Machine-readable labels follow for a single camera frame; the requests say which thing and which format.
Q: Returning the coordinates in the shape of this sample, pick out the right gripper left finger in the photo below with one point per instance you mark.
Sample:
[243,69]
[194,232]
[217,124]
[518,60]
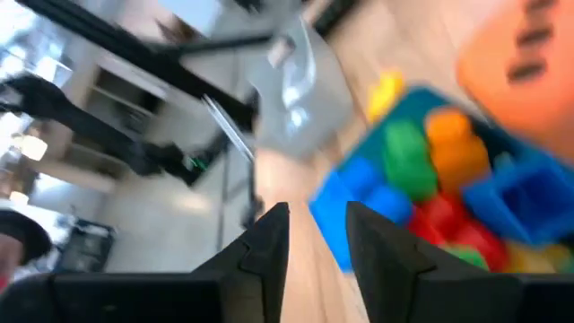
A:
[179,300]

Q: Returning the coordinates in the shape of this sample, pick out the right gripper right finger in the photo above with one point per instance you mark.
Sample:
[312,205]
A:
[448,296]

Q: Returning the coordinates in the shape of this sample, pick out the long green studded block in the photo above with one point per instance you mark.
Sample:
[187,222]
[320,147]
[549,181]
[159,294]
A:
[468,258]

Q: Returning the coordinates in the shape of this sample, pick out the red toy block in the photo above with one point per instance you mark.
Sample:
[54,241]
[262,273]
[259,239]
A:
[448,220]

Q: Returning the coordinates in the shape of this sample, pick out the yellow toy block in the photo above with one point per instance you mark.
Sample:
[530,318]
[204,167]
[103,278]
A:
[383,96]
[533,260]

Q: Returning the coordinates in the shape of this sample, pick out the blue toy block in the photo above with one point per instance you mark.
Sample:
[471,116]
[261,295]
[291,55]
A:
[493,202]

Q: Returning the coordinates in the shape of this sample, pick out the green big-stud toy block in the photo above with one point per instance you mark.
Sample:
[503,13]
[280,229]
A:
[408,161]

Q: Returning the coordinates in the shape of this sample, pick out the teal plastic bin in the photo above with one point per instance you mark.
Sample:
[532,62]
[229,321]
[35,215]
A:
[403,107]

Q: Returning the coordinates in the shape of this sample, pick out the orange foam die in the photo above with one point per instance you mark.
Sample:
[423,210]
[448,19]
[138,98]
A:
[515,112]

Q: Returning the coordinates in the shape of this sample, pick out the light grey plastic bin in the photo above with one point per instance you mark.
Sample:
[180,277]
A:
[305,125]

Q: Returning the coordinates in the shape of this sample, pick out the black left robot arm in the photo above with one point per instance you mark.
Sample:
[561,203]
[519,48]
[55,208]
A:
[89,125]

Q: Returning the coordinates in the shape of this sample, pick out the black floor equipment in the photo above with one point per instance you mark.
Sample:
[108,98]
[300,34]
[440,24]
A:
[85,247]

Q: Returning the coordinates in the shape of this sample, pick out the person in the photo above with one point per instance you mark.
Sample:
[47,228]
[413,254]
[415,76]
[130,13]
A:
[11,258]

